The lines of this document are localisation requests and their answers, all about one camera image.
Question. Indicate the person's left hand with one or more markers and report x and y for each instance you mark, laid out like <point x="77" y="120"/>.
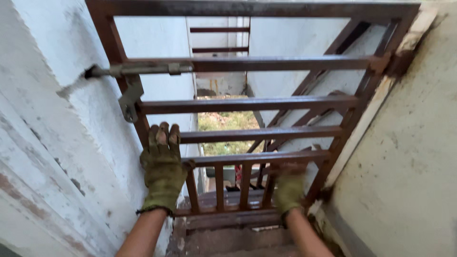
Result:
<point x="162" y="171"/>

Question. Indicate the person's right hand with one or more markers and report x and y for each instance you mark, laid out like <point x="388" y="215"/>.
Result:
<point x="289" y="191"/>

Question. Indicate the person's right fingers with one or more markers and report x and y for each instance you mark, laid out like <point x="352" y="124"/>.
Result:
<point x="290" y="169"/>

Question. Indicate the brown metal barred gate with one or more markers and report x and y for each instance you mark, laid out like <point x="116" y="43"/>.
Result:
<point x="250" y="64"/>

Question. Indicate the red cloth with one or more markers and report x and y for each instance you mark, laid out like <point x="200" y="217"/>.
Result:
<point x="238" y="175"/>

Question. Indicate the green vegetation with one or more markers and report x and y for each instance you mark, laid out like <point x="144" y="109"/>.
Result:
<point x="225" y="121"/>

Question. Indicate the brown metal grille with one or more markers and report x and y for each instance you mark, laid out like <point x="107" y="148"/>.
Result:
<point x="321" y="75"/>

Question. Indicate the brown railing bars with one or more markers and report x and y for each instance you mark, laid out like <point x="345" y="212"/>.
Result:
<point x="219" y="29"/>

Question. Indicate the grey metal sliding bolt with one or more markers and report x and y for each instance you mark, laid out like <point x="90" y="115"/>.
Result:
<point x="150" y="68"/>

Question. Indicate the weathered wooden door frame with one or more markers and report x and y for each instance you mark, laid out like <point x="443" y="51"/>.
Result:
<point x="371" y="114"/>

